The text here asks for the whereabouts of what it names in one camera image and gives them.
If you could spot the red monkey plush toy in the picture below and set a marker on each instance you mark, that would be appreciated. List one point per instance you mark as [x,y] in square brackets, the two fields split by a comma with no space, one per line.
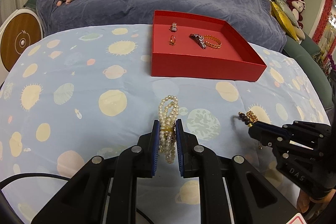
[297,7]

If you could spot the right hand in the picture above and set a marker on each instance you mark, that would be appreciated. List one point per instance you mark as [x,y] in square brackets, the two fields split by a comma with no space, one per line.
[304,200]

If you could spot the green sofa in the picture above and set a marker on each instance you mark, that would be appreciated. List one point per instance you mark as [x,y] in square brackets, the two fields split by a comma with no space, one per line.
[304,54]

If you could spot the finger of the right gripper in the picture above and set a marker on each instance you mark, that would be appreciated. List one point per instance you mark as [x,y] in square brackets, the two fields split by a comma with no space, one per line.
[270,135]
[303,127]

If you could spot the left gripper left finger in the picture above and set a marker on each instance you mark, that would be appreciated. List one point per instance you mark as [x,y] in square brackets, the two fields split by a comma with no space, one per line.
[150,151]

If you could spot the yellow pillow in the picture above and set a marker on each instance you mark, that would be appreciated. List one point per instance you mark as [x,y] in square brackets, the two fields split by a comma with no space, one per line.
[284,21]

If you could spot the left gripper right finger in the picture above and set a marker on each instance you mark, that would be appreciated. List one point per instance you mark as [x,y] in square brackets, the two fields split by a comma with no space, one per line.
[185,148]

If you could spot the grey green pillow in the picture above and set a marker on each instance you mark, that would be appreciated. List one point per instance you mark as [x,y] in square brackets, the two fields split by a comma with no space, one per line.
[287,11]

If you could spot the round wooden white device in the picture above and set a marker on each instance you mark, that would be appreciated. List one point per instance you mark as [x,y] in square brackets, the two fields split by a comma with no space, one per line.
[19,31]

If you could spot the silver wristwatch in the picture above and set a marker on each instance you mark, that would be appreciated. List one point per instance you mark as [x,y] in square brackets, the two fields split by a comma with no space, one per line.
[199,39]

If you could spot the blue planet print tablecloth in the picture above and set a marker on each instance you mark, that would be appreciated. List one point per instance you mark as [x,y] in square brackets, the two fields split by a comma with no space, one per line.
[88,92]

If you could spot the red jewelry box tray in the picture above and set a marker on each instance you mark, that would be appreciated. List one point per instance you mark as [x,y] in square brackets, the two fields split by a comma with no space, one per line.
[228,56]

